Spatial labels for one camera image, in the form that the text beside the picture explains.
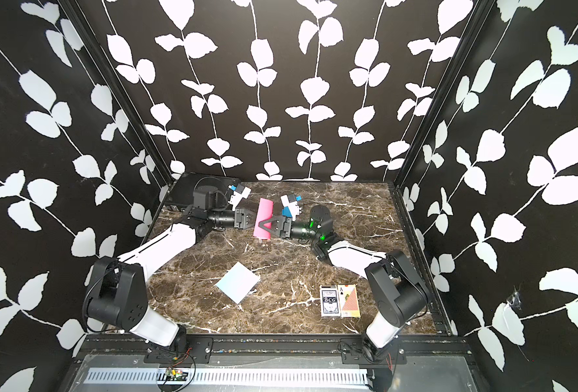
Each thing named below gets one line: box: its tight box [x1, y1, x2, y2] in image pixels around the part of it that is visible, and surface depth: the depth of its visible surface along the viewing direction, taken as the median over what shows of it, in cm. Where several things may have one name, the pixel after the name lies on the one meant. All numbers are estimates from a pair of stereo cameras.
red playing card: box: [337, 284, 361, 318], surface depth 85 cm
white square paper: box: [214, 261, 261, 305], surface depth 91 cm
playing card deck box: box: [320, 285, 341, 317], surface depth 84 cm
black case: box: [164, 172, 241, 209], surface depth 113 cm
